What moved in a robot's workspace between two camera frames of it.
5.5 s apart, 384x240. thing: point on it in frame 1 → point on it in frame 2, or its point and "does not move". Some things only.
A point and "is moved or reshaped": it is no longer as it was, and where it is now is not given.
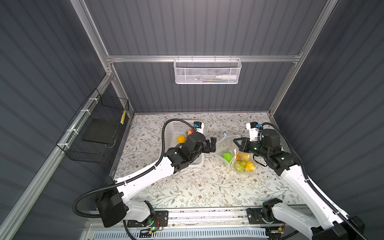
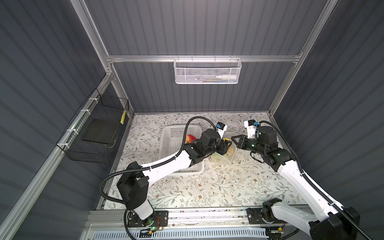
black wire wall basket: x=91 y=135 does not move
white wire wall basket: x=207 y=71 does not move
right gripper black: x=242 y=146 does not move
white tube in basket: x=227 y=77 does not move
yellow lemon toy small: x=181 y=139 → x=227 y=139
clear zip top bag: x=227 y=151 is moved or reshaped
